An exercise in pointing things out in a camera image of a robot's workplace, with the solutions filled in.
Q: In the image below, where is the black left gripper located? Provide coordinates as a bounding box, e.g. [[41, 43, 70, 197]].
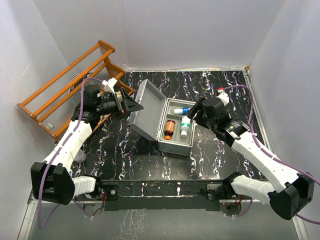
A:
[[96, 88, 144, 120]]

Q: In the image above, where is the blue white tube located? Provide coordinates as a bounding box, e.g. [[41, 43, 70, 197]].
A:
[[173, 107, 190, 115]]

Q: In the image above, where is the white green-label bottle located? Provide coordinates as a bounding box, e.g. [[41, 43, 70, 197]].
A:
[[180, 116, 191, 138]]

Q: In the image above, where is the grey plastic tray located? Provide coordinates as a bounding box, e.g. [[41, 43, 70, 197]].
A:
[[158, 98, 195, 147]]

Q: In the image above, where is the silver metal medicine case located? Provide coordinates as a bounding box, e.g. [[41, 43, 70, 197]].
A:
[[128, 79, 196, 156]]

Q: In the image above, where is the brown medicine bottle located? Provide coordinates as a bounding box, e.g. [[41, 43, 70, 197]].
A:
[[164, 120, 176, 140]]

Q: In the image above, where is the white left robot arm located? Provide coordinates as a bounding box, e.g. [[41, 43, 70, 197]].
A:
[[30, 84, 143, 205]]

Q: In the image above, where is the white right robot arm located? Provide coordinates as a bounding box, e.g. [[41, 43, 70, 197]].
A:
[[187, 96, 315, 220]]

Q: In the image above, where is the white medicine box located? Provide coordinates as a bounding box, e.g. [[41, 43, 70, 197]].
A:
[[116, 91, 123, 101]]

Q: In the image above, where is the wooden shelf rack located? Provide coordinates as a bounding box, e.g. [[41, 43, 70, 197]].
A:
[[17, 40, 134, 142]]

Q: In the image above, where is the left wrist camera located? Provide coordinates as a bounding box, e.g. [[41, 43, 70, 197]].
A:
[[102, 77, 118, 95]]

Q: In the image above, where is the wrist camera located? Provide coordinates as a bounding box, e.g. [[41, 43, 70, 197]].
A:
[[216, 87, 230, 106], [102, 77, 118, 95]]

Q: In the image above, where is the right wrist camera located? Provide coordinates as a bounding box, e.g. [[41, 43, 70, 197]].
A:
[[216, 87, 230, 106]]

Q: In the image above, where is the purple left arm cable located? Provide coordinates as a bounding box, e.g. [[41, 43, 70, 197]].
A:
[[37, 77, 106, 230]]

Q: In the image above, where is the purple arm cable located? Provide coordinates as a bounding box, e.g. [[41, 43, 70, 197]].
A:
[[37, 77, 106, 230], [221, 84, 320, 225]]

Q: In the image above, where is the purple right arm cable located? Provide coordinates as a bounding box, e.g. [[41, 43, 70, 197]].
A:
[[221, 84, 320, 225]]

